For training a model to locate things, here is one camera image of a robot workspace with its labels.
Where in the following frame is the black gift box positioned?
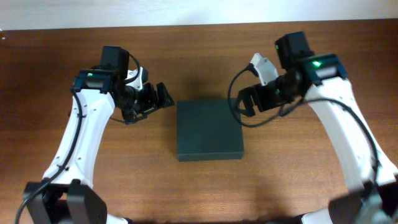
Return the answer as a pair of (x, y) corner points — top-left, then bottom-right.
(177, 99), (244, 162)

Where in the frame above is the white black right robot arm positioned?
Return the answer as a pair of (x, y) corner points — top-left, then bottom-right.
(228, 31), (397, 223)

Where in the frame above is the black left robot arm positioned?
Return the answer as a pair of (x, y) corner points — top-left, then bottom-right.
(14, 46), (174, 223)

